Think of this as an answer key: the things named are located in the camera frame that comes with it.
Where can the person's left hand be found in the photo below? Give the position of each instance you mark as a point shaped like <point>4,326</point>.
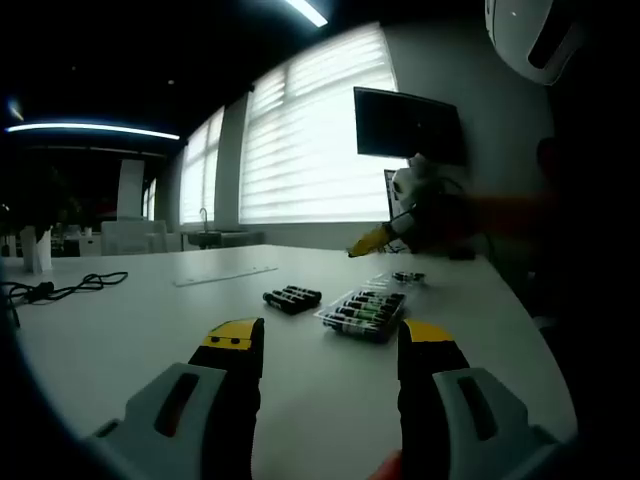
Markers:
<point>387,466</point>

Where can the ceiling light strip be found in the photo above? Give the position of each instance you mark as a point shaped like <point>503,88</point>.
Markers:
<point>16,111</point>
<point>307,12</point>
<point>95,129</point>

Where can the black wall monitor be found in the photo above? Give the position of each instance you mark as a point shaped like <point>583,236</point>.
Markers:
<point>405,125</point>

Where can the white office desks and chairs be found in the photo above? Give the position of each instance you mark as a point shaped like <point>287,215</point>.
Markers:
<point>130,237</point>

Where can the packed batch of medicine bottles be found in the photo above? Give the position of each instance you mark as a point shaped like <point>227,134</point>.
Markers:
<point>365,315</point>

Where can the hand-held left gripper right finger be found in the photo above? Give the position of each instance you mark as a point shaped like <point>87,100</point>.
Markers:
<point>457,415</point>

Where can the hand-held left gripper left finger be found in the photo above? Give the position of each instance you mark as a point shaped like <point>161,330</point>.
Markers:
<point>200,410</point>

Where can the large white window blind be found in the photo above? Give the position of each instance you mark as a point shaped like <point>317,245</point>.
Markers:
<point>310,150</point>

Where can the row of dark medicine bottles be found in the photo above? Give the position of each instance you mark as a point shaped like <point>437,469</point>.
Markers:
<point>292,298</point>

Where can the clear plastic box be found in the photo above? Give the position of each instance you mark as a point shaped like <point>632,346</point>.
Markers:
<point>372,285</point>

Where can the green potted plant white pot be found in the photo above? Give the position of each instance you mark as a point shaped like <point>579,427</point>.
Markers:
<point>37,250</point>

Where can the narrow white window blind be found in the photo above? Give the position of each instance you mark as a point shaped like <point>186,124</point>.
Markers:
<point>200,175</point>

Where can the sink counter with faucet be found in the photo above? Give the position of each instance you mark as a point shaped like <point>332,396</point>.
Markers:
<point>225,239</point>

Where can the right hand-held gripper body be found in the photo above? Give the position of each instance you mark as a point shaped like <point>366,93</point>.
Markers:
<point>412,175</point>

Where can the clear flat plastic strip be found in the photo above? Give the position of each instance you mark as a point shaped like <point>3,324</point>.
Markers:
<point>225,276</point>

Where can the white chest-worn device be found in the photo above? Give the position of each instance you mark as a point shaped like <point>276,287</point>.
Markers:
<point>515,35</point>

